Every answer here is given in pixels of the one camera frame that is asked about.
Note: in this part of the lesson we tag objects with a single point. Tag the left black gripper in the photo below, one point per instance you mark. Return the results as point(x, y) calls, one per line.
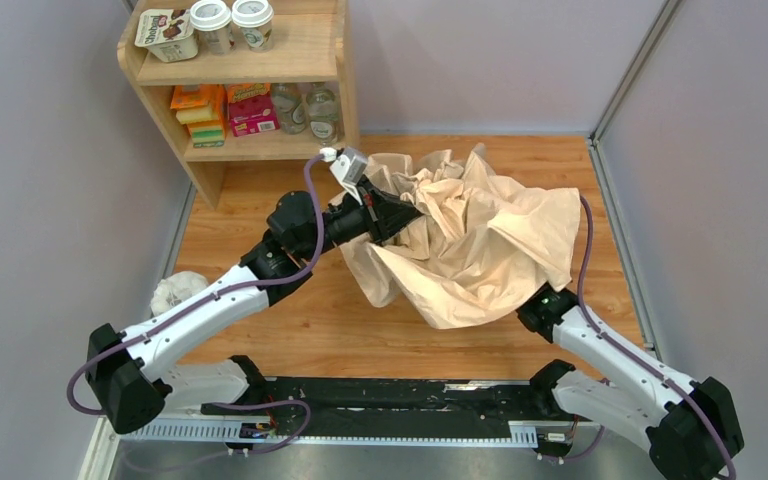
point(371, 216)

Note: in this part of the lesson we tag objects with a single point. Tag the beige folding umbrella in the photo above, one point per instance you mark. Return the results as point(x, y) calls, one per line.
point(482, 246)

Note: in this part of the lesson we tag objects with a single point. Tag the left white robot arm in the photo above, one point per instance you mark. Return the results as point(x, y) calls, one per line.
point(131, 372)

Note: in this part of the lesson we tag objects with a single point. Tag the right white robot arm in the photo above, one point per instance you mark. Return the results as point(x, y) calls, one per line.
point(689, 428)

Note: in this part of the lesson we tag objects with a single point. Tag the right clear glass bottle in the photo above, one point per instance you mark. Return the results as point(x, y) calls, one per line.
point(323, 113)

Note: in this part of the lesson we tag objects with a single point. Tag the clear glass bottle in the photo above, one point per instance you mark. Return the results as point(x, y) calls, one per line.
point(323, 113)
point(288, 104)

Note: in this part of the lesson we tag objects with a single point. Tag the left clear glass bottle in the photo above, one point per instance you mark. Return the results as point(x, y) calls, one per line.
point(288, 104)

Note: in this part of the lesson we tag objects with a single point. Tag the pink orange snack box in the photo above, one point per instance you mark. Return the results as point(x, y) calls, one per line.
point(250, 110)

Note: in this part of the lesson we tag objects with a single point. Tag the wooden shelf unit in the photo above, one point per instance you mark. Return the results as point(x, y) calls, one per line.
point(312, 42)

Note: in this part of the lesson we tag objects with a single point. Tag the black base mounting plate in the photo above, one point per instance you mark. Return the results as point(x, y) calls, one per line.
point(407, 408)

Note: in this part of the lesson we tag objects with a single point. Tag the orange sponge pack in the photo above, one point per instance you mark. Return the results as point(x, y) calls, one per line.
point(201, 109)

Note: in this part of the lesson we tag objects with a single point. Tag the white crumpled plastic bag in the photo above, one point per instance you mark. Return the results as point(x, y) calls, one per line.
point(175, 289)

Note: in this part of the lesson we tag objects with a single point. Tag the right white lidded cup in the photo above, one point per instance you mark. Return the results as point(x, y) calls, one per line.
point(253, 19)

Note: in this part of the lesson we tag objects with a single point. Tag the white lidded cup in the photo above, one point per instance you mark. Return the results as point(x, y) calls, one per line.
point(212, 20)
point(253, 19)

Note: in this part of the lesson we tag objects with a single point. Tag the left white lidded cup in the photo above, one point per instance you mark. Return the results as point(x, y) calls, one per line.
point(212, 20)

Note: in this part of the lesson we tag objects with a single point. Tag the Chobani yogurt tub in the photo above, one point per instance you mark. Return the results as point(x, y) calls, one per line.
point(168, 34)

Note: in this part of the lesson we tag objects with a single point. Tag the aluminium frame rail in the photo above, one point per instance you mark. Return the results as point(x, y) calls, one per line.
point(287, 423)

